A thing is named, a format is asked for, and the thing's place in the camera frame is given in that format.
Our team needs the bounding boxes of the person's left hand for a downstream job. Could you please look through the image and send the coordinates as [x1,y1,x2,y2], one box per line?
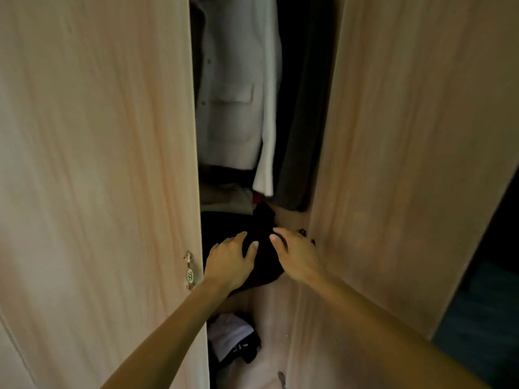
[202,231,260,294]

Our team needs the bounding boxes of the person's right hand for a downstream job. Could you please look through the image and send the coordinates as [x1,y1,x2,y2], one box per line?
[269,227,327,286]

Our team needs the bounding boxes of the dark brown sweater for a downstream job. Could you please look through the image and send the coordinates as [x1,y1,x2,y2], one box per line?
[201,202,289,296]

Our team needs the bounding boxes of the white fuzzy coat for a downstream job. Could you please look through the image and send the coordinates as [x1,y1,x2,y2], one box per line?
[194,0,283,198]

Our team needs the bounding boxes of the black garment with white print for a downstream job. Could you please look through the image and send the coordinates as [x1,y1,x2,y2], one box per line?
[218,311,262,367]

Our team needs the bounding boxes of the person's right forearm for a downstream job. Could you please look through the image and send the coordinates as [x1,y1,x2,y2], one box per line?
[308,273,491,389]

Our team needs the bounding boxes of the dark hanging coat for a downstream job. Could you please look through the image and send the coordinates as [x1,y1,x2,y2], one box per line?
[271,0,337,212]

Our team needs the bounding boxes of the beige folded garment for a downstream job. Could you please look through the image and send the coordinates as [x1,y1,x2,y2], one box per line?
[199,183,255,215]

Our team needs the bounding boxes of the person's left forearm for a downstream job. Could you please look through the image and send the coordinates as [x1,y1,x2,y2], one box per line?
[100,279,230,389]

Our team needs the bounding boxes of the light wooden wardrobe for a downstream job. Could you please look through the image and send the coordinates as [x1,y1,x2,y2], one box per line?
[0,0,519,389]

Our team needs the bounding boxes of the white folded shirt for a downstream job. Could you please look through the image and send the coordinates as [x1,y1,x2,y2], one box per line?
[207,313,255,363]

